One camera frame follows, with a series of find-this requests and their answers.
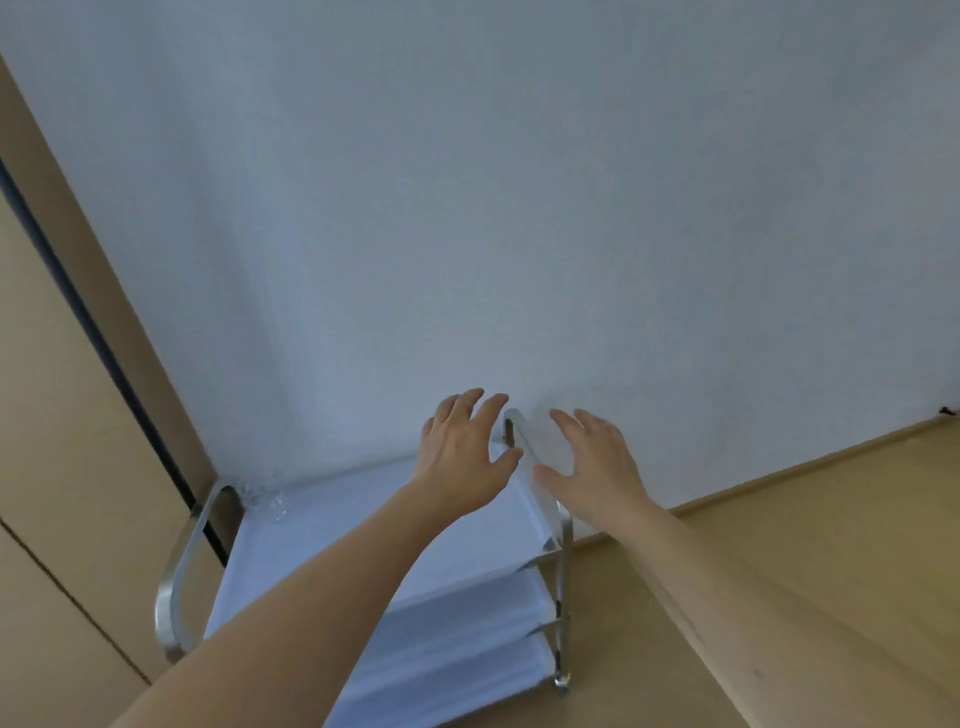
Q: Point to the person's left hand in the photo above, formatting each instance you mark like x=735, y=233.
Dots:
x=457, y=465

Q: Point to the person's right hand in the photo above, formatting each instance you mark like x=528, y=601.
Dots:
x=600, y=480

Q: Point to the person's left little finger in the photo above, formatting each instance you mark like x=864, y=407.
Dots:
x=427, y=427

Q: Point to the person's left middle finger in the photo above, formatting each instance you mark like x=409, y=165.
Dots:
x=466, y=403

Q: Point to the person's left thumb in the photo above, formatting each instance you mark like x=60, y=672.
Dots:
x=507, y=466

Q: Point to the person's right thumb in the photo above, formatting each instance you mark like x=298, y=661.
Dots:
x=549, y=480

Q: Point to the person's right forearm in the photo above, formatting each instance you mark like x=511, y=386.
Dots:
x=757, y=630

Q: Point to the person's left forearm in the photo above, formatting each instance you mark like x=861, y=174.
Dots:
x=300, y=622

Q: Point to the metal serving cart white shelves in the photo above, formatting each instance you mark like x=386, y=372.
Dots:
x=480, y=592

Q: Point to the clear glass cup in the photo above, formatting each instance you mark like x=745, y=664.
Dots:
x=262, y=491

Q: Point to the light wooden sliding door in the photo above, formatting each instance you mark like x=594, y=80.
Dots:
x=52, y=465

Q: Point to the wooden door frame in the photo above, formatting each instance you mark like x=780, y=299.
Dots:
x=97, y=300

